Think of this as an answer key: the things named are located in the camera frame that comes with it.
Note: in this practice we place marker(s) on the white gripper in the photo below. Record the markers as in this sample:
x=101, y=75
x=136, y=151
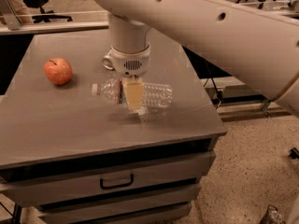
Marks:
x=130, y=63

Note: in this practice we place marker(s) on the clear plastic water bottle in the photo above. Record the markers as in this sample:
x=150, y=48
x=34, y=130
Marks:
x=155, y=95

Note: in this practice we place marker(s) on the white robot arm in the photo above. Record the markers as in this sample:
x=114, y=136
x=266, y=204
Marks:
x=259, y=48

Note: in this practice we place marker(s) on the silver drink can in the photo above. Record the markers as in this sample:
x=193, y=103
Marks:
x=107, y=62

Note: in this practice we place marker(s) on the red apple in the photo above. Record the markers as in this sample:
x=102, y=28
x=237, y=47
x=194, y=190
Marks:
x=58, y=71

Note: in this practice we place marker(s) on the grey drawer cabinet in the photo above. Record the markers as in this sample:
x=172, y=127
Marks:
x=57, y=141

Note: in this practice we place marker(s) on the person in beige trousers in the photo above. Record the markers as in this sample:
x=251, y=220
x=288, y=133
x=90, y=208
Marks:
x=22, y=10

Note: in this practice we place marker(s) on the dark object on floor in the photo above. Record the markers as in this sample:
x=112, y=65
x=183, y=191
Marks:
x=272, y=216

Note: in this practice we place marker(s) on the black drawer handle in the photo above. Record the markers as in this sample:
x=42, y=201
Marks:
x=116, y=182

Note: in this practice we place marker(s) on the metal railing post left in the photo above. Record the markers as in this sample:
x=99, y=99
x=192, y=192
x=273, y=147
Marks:
x=10, y=17

